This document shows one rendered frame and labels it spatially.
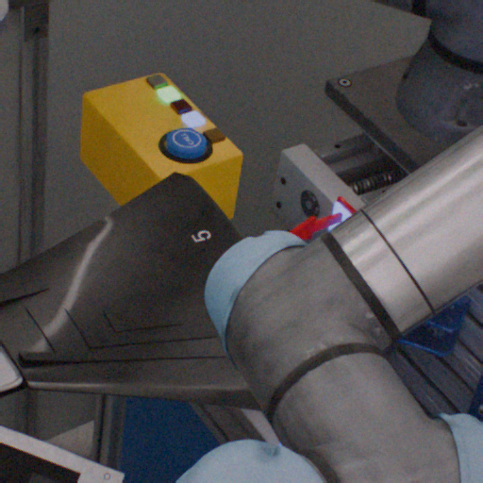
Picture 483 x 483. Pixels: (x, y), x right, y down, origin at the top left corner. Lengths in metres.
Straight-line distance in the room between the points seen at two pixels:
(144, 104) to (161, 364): 0.46
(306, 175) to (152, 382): 0.53
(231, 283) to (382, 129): 0.70
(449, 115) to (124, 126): 0.36
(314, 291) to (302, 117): 1.42
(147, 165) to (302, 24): 0.79
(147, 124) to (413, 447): 0.72
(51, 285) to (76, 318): 0.04
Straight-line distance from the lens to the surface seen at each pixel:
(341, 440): 0.65
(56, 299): 0.94
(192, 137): 1.27
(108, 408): 1.63
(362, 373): 0.68
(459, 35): 1.36
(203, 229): 1.01
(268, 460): 0.59
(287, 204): 1.44
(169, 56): 1.86
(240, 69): 1.96
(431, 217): 0.70
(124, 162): 1.29
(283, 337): 0.69
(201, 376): 0.93
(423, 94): 1.41
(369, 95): 1.46
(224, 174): 1.28
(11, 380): 0.88
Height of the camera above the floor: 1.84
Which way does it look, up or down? 41 degrees down
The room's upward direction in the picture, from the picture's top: 10 degrees clockwise
